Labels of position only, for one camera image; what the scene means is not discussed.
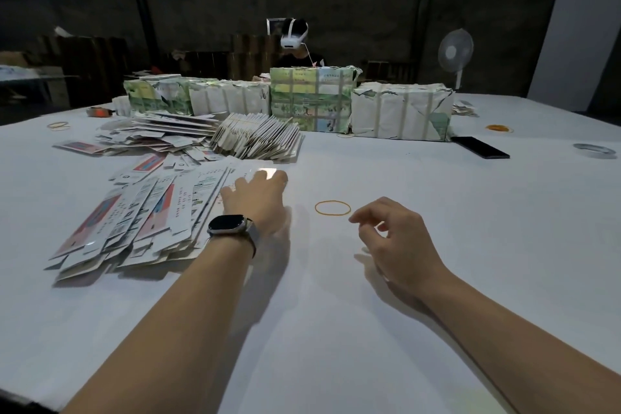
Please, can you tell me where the row of white wrapped bundles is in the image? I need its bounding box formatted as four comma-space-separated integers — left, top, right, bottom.
123, 74, 273, 117

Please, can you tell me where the person's left hand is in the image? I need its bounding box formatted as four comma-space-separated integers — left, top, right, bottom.
220, 169, 290, 235

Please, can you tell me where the white board panel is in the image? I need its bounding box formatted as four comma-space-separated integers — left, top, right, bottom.
527, 0, 621, 114

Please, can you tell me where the green printed wrapped bundle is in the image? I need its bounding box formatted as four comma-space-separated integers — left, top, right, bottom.
270, 65, 362, 135

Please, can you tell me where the dark wooden chair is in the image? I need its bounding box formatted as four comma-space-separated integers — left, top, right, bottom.
364, 60, 419, 83

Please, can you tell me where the small white paper stack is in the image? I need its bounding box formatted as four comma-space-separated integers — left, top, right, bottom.
451, 98, 479, 117

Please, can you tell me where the fanned stack of white cartons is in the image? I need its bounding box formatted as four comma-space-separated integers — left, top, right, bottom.
208, 113, 304, 162

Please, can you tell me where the person's left forearm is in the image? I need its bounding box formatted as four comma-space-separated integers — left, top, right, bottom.
63, 234, 256, 414

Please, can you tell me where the black smartphone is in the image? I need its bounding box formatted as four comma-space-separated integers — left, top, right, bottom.
451, 136, 510, 160

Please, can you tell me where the pile of cartons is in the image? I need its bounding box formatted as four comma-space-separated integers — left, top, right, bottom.
43, 111, 236, 284

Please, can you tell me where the grey band wristwatch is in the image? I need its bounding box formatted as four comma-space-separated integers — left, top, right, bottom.
206, 213, 259, 257

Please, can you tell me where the person's right forearm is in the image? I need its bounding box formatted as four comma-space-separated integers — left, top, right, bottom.
422, 273, 621, 414

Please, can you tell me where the white strapped wrapped bundle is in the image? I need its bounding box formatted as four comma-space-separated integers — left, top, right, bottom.
349, 82, 455, 142

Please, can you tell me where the person's right hand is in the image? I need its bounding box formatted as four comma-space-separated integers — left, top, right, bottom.
349, 197, 452, 298

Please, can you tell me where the white standing fan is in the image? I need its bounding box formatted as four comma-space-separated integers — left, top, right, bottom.
437, 28, 475, 92

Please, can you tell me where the white head-mounted camera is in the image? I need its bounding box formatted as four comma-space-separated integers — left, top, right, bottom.
267, 17, 310, 50

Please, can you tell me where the stack of brown cartons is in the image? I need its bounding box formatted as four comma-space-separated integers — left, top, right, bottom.
39, 35, 132, 107
228, 33, 283, 80

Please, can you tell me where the thin tan rubber band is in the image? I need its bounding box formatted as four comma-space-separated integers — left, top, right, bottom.
314, 199, 353, 217

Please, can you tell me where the white tape roll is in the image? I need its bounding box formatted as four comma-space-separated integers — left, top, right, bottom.
572, 142, 617, 158

